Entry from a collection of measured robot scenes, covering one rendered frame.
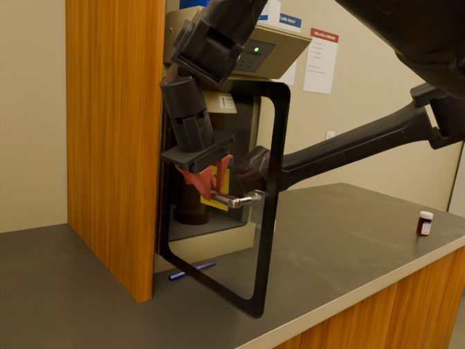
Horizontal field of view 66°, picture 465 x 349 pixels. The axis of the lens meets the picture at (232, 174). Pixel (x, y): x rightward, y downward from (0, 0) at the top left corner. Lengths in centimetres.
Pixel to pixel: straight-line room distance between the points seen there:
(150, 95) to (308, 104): 120
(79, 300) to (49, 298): 6
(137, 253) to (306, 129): 122
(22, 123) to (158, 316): 66
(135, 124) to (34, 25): 52
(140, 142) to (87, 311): 34
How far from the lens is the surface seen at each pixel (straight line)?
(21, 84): 114
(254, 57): 84
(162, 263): 89
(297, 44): 89
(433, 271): 149
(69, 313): 78
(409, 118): 68
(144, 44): 68
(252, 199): 59
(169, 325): 73
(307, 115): 178
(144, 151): 68
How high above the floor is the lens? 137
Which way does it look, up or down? 13 degrees down
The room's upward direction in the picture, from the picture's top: 5 degrees clockwise
